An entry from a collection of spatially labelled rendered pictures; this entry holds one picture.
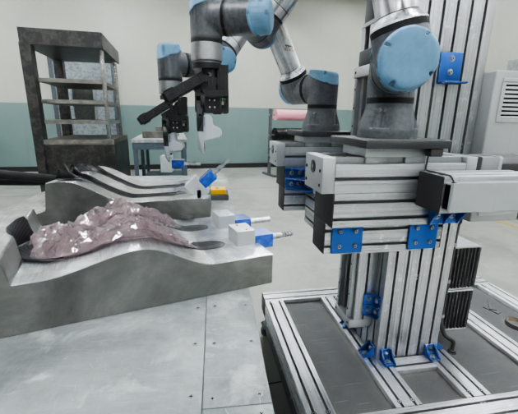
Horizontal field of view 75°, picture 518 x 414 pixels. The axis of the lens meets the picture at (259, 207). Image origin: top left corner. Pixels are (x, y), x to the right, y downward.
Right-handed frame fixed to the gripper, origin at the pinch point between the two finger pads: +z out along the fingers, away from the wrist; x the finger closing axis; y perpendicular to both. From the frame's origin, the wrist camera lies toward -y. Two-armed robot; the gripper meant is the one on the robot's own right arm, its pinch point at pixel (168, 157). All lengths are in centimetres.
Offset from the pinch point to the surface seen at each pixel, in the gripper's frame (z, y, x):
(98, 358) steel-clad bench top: 15, 1, -81
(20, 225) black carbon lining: 5, -17, -59
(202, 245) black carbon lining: 10, 13, -58
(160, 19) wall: -195, -83, 619
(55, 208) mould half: 7.7, -21.5, -36.0
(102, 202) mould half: 6.5, -10.9, -36.0
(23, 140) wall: 33, -349, 590
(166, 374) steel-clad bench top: 15, 10, -84
